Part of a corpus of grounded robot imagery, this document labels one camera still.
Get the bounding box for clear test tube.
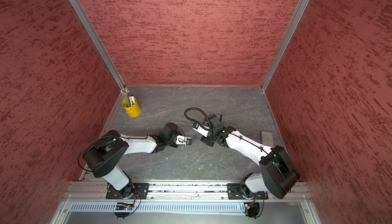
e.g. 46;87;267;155
174;121;194;126

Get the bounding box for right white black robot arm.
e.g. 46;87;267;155
193;114;300;199

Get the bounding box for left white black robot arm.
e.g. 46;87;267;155
79;123;192;199

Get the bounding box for yellow pen cup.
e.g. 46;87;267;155
121;99;142;117

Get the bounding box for grey sponge block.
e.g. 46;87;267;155
260;131;275;147

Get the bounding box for pens in cup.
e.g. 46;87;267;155
121;89;135;107

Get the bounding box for right base wiring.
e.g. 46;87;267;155
243;196;264;219

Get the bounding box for base wiring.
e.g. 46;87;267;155
243;196;264;219
113;190;143;219

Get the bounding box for left base wiring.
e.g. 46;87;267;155
113;190;143;219

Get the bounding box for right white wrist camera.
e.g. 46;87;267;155
193;122;210;137

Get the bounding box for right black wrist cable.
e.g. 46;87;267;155
183;107;224;146

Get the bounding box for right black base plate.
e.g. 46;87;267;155
227;183;268;201

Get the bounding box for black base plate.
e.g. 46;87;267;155
106;182;150;201
227;183;268;201

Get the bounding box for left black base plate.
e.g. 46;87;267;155
106;182;150;201

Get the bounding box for white slotted cable duct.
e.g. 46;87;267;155
68;202;246;215

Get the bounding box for aluminium front rail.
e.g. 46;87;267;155
62;180;311;202

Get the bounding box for right aluminium corner post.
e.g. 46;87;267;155
261;0;310;93

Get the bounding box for aluminium corner post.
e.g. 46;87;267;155
68;0;126;90
261;0;310;93

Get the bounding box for left aluminium corner post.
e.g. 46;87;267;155
68;0;126;90

